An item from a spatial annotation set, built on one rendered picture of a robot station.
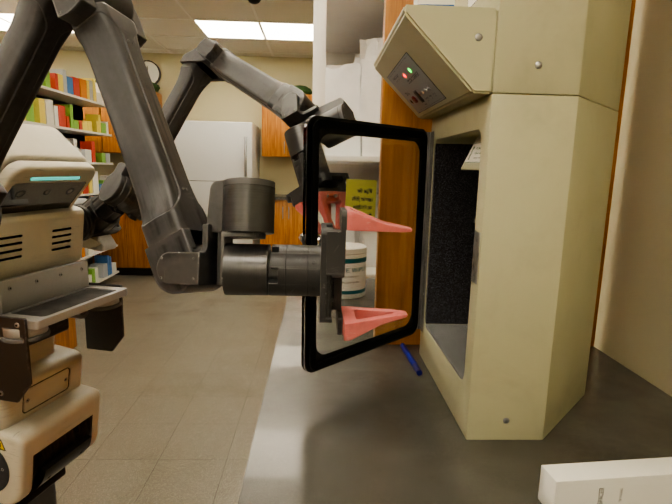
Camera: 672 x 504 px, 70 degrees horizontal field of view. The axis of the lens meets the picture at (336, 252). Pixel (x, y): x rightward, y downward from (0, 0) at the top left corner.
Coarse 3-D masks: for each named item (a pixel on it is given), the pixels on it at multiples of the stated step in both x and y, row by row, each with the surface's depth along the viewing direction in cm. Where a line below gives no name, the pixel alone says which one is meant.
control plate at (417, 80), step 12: (408, 60) 69; (396, 72) 79; (408, 72) 73; (420, 72) 69; (396, 84) 84; (408, 84) 78; (420, 84) 73; (432, 84) 69; (408, 96) 84; (432, 96) 73; (444, 96) 69; (420, 108) 84
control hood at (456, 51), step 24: (408, 24) 59; (432, 24) 58; (456, 24) 58; (480, 24) 58; (384, 48) 75; (408, 48) 66; (432, 48) 59; (456, 48) 58; (480, 48) 58; (384, 72) 85; (432, 72) 65; (456, 72) 59; (480, 72) 59; (456, 96) 65; (480, 96) 62
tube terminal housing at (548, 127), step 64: (512, 0) 57; (576, 0) 58; (512, 64) 59; (576, 64) 59; (448, 128) 79; (512, 128) 60; (576, 128) 61; (512, 192) 61; (576, 192) 64; (512, 256) 63; (576, 256) 68; (512, 320) 64; (576, 320) 72; (448, 384) 77; (512, 384) 66; (576, 384) 77
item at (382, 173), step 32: (320, 160) 71; (352, 160) 76; (384, 160) 82; (416, 160) 88; (320, 192) 72; (352, 192) 77; (384, 192) 83; (416, 192) 90; (320, 224) 73; (352, 256) 80; (384, 256) 86; (352, 288) 81; (384, 288) 87; (320, 352) 77
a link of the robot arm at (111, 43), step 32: (64, 0) 57; (96, 32) 58; (128, 32) 60; (96, 64) 59; (128, 64) 58; (128, 96) 57; (128, 128) 56; (160, 128) 57; (128, 160) 56; (160, 160) 55; (160, 192) 54; (192, 192) 58; (160, 224) 53; (192, 224) 54; (160, 256) 53; (192, 288) 53
